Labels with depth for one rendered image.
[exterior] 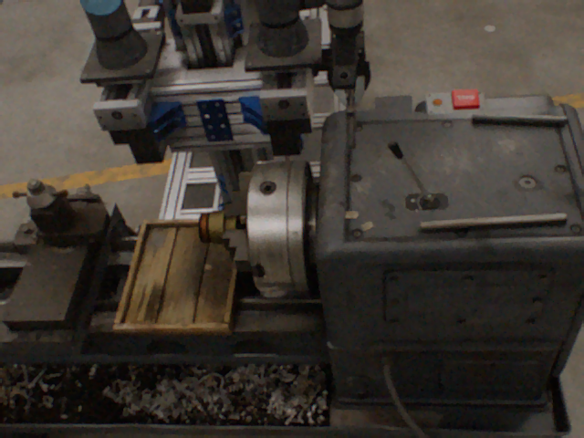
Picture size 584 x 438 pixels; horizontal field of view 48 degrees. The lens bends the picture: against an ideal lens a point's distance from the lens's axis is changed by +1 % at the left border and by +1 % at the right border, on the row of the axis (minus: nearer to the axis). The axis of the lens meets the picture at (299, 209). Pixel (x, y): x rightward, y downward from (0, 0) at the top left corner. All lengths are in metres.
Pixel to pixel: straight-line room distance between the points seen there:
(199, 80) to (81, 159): 1.66
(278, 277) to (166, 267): 0.44
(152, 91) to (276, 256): 0.84
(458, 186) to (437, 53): 2.50
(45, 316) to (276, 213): 0.66
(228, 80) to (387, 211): 0.86
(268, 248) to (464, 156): 0.48
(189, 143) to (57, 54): 2.37
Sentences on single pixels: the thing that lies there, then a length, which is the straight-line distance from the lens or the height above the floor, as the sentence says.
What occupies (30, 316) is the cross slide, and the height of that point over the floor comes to 0.97.
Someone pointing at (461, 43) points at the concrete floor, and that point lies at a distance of 3.97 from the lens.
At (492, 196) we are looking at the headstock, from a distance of 1.41.
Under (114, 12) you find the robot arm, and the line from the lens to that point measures 2.00.
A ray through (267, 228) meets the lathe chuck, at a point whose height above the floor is 1.20.
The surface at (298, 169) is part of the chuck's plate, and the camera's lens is 1.51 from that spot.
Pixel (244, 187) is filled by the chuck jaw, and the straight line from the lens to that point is 1.58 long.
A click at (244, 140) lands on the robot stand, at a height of 0.84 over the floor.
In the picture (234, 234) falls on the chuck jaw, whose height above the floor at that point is 1.11.
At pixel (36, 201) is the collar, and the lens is 1.79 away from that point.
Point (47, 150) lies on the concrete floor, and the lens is 3.80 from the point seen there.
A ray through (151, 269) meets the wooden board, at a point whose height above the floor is 0.89.
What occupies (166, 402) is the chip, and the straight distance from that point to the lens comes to 1.98.
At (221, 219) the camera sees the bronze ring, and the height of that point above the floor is 1.12.
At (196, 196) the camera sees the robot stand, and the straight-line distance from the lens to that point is 2.94.
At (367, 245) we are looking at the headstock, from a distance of 1.32.
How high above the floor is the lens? 2.30
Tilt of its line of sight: 49 degrees down
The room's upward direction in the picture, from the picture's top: 10 degrees counter-clockwise
